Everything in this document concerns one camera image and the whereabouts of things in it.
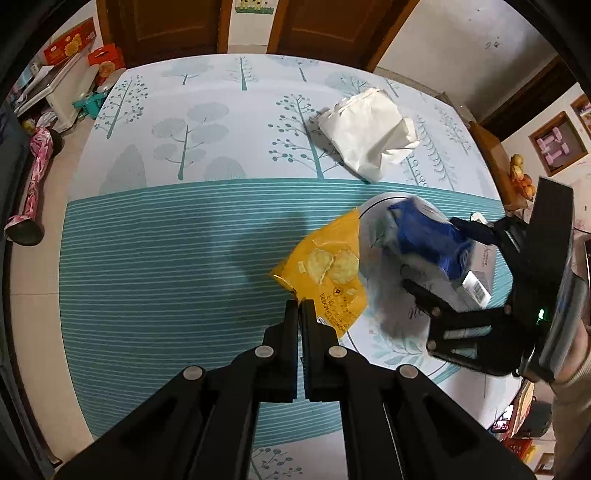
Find pink dumbbells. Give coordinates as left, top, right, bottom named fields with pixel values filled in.
left=539, top=129, right=573, bottom=164

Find low white cabinet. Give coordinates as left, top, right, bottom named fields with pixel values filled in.
left=14, top=55, right=100, bottom=132

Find white leaf print plate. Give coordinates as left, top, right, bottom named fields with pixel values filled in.
left=344, top=191, right=513, bottom=384

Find person's right hand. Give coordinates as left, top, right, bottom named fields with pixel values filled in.
left=553, top=319, right=591, bottom=386

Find white crumpled paper bag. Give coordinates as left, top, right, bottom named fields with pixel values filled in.
left=318, top=88, right=421, bottom=183

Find person's right forearm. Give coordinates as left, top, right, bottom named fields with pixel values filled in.
left=549, top=369, right=591, bottom=480

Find small white carton box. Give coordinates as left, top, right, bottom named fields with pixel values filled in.
left=455, top=244, right=498, bottom=308

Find orange carton box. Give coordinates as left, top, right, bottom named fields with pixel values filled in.
left=43, top=17, right=97, bottom=65

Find small red gift box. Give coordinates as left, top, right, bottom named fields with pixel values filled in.
left=88, top=43, right=126, bottom=84

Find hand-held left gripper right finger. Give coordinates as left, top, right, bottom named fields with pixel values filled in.
left=300, top=299, right=539, bottom=480

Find pink patterned hoverboard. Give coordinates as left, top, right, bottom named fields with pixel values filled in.
left=4, top=128, right=63, bottom=245

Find giraffe height chart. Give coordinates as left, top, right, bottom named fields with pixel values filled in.
left=233, top=0, right=278, bottom=14

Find teal toy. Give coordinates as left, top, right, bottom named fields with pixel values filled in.
left=71, top=90, right=112, bottom=121

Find blue packet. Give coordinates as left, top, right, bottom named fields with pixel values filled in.
left=387, top=196, right=472, bottom=280

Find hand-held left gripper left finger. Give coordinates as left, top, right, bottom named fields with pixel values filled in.
left=55, top=299, right=300, bottom=480

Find brown wooden door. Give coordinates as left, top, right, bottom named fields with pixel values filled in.
left=96, top=0, right=232, bottom=68
left=267, top=0, right=421, bottom=70

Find wall niche with picture frame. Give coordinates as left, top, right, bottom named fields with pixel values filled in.
left=570, top=92, right=591, bottom=123

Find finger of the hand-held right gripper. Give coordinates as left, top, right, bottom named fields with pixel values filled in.
left=449, top=216, right=525, bottom=254
left=403, top=278, right=514, bottom=367

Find yellow snack packet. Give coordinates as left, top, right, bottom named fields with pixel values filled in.
left=270, top=208, right=370, bottom=342

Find table with tree tablecloth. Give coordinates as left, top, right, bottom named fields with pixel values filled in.
left=59, top=53, right=522, bottom=480

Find wooden framed wall niche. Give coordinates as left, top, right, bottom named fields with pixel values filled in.
left=529, top=111, right=589, bottom=176

